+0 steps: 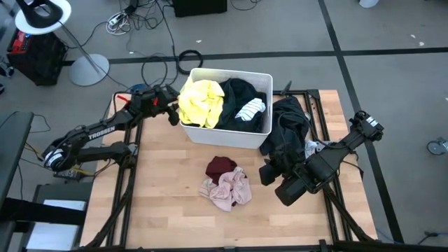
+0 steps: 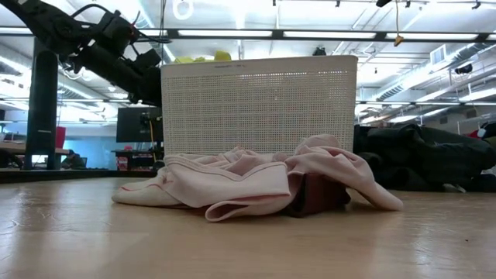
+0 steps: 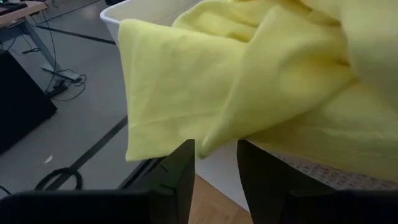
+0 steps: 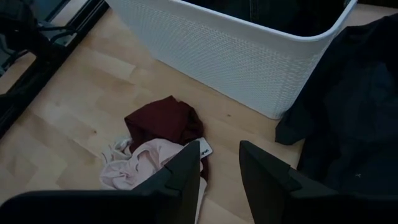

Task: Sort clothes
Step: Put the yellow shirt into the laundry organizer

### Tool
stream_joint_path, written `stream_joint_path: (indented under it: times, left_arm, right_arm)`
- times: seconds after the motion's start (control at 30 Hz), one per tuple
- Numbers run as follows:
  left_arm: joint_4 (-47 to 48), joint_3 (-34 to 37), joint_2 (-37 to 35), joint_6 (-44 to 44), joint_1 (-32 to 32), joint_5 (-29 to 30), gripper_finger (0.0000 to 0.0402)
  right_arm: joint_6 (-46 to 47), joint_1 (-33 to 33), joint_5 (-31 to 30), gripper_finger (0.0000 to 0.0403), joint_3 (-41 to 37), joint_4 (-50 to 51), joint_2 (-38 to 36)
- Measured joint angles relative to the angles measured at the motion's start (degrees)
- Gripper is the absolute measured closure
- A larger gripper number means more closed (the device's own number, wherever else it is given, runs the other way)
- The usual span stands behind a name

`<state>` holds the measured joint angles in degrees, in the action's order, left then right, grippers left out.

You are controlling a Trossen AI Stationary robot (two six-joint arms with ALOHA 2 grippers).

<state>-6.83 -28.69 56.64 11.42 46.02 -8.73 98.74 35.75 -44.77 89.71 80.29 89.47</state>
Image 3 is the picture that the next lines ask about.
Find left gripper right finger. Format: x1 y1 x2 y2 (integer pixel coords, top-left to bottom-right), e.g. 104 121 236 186
236 139 340 224

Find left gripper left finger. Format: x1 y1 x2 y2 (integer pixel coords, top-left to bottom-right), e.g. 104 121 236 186
149 139 196 224

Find yellow garment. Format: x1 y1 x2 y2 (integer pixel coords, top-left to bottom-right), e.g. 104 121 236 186
118 0 398 183

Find white perforated plastic laundry basket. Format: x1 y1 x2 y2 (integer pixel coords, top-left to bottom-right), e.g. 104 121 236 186
99 0 398 213

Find black floor power strip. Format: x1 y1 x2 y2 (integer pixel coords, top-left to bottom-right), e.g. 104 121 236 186
43 70 87 103

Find black box on floor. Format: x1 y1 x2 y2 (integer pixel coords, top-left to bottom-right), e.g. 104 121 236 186
0 49 58 156

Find wooden desk with metal legs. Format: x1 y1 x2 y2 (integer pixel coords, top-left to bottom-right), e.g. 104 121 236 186
0 0 82 82

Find black aluminium table frame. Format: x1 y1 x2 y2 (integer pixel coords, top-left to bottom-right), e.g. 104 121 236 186
119 157 175 191

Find coiled black cable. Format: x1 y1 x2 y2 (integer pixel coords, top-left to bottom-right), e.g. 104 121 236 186
34 167 83 191

